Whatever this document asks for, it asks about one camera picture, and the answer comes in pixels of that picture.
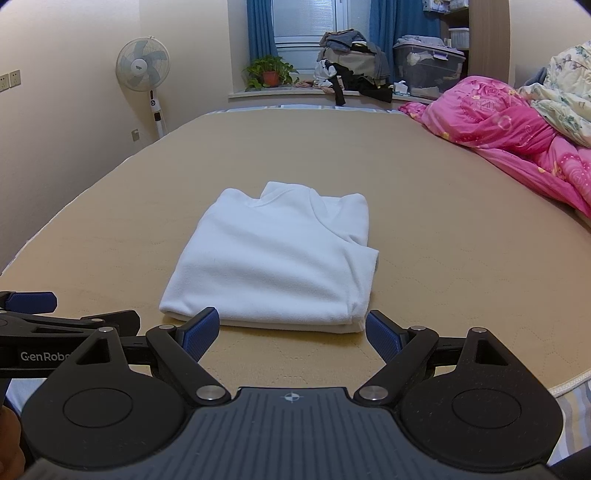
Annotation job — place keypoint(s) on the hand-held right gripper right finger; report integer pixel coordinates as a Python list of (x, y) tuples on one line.
[(381, 334)]

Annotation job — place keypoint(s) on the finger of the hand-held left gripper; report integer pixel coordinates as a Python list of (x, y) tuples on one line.
[(32, 302)]

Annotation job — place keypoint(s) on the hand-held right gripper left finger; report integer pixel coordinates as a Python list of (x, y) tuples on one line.
[(201, 332)]

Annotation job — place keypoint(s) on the white long-sleeve shirt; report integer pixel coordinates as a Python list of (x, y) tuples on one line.
[(272, 258)]

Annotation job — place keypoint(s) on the pile of dark clothes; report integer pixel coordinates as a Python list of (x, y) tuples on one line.
[(351, 60)]

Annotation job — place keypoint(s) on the beige bed mattress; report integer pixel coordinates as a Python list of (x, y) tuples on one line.
[(115, 221)]

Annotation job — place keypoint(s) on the striped bedsheet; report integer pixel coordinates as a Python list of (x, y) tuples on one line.
[(575, 410)]

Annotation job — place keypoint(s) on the pink floral quilt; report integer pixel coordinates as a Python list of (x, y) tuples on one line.
[(498, 124)]

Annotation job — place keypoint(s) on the tissue box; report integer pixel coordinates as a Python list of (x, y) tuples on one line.
[(400, 87)]

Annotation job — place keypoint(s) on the white standing fan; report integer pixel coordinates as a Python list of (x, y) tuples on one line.
[(143, 62)]

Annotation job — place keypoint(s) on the potted green plant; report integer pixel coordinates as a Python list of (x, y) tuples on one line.
[(270, 71)]

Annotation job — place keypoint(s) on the clear plastic storage box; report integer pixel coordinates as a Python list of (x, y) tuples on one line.
[(429, 69)]

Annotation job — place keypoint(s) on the blue curtain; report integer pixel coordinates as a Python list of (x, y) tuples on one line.
[(397, 23), (259, 32)]

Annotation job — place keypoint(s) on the cream floral quilt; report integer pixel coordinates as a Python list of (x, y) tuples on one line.
[(563, 87)]

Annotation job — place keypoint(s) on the white plastic basket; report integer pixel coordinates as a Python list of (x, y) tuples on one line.
[(459, 38)]

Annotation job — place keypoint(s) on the wooden shelf unit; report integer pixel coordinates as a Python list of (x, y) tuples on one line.
[(489, 41)]

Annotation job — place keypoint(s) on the window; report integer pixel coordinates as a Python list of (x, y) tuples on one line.
[(309, 27)]

